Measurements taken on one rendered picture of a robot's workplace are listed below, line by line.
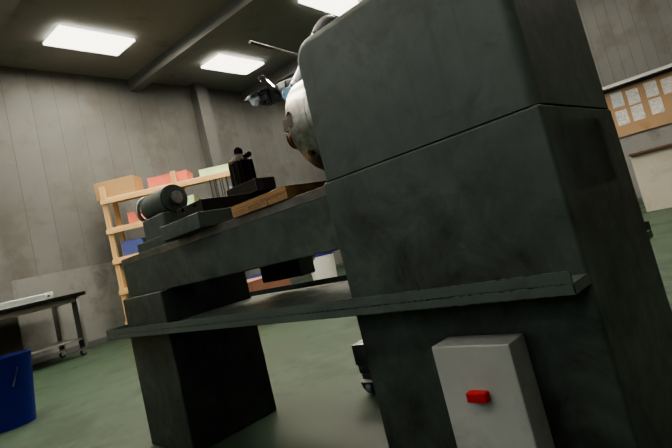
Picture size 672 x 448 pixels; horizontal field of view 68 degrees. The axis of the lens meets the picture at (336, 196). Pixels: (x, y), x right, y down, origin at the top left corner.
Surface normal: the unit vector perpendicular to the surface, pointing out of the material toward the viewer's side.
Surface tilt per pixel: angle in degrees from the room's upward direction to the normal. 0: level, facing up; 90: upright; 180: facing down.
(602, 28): 90
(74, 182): 90
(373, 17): 90
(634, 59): 90
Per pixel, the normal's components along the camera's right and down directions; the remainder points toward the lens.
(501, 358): -0.68, 0.11
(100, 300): 0.76, -0.24
